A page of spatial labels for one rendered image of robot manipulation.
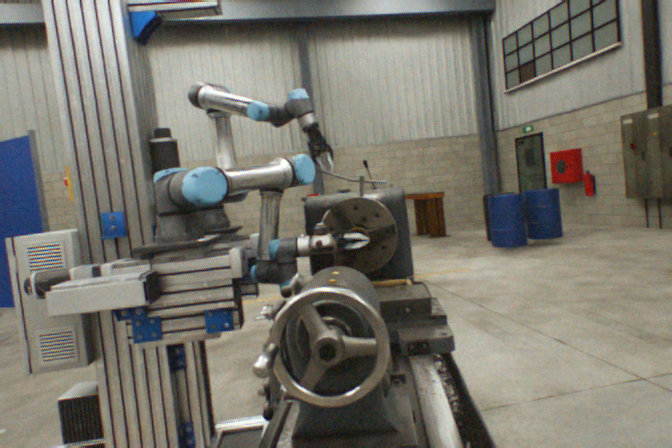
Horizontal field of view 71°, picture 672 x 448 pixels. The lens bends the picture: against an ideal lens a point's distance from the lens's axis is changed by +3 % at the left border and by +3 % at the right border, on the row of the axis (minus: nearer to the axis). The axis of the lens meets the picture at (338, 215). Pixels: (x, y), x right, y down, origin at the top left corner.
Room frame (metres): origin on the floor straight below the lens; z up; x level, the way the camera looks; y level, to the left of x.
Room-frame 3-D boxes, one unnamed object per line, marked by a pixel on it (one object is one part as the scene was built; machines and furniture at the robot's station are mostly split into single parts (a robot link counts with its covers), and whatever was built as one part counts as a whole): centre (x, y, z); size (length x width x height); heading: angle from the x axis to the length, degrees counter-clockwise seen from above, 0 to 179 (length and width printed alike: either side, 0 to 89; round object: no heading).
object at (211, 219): (2.00, 0.55, 1.21); 0.15 x 0.15 x 0.10
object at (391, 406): (0.68, 0.02, 1.01); 0.30 x 0.20 x 0.29; 176
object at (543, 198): (8.46, -3.74, 0.44); 0.59 x 0.59 x 0.88
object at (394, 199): (2.28, -0.09, 1.06); 0.59 x 0.48 x 0.39; 176
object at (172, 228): (1.51, 0.53, 1.21); 0.15 x 0.15 x 0.10
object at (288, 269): (1.68, 0.22, 0.98); 0.11 x 0.08 x 0.11; 49
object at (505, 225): (7.99, -2.92, 0.44); 0.59 x 0.59 x 0.88
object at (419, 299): (1.26, -0.01, 0.95); 0.43 x 0.17 x 0.05; 86
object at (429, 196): (10.87, -2.04, 0.50); 1.61 x 0.44 x 1.00; 11
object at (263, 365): (0.52, 0.10, 1.09); 0.07 x 0.02 x 0.02; 176
